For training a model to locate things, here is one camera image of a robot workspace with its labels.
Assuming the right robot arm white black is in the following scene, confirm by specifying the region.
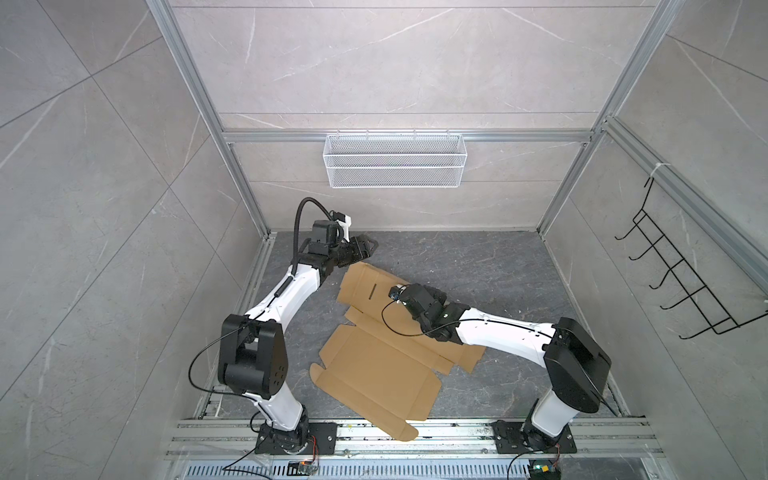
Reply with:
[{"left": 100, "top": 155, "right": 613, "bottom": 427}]
[{"left": 389, "top": 283, "right": 612, "bottom": 450}]

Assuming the brown cardboard box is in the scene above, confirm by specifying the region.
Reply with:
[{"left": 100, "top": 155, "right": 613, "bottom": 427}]
[{"left": 310, "top": 262, "right": 485, "bottom": 442}]

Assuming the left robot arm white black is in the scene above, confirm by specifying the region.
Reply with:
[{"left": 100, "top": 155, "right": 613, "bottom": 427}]
[{"left": 217, "top": 211, "right": 378, "bottom": 433}]

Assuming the aluminium frame post right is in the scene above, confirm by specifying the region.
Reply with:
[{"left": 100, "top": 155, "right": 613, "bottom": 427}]
[{"left": 537, "top": 0, "right": 685, "bottom": 240}]

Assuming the black wire hook rack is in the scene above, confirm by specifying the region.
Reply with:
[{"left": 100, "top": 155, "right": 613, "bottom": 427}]
[{"left": 614, "top": 178, "right": 767, "bottom": 340}]

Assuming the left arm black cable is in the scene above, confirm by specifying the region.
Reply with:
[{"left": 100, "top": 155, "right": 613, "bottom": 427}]
[{"left": 187, "top": 196, "right": 334, "bottom": 397}]

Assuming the aluminium frame post left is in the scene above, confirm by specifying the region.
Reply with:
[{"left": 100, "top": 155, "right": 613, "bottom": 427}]
[{"left": 147, "top": 0, "right": 270, "bottom": 239}]

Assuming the white wire mesh basket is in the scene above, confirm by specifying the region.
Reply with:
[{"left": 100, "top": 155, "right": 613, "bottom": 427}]
[{"left": 323, "top": 133, "right": 468, "bottom": 189}]

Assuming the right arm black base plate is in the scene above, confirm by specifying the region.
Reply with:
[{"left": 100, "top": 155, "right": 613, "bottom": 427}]
[{"left": 489, "top": 420, "right": 577, "bottom": 454}]

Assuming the aluminium frame post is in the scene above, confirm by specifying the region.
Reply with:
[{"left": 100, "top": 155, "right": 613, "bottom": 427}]
[
  {"left": 147, "top": 0, "right": 270, "bottom": 239},
  {"left": 537, "top": 0, "right": 685, "bottom": 240}
]

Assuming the aluminium mounting rail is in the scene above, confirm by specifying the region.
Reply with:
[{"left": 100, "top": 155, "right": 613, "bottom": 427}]
[{"left": 159, "top": 417, "right": 675, "bottom": 479}]

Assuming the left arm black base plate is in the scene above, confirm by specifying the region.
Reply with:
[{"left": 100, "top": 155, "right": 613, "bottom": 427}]
[{"left": 255, "top": 422, "right": 338, "bottom": 455}]

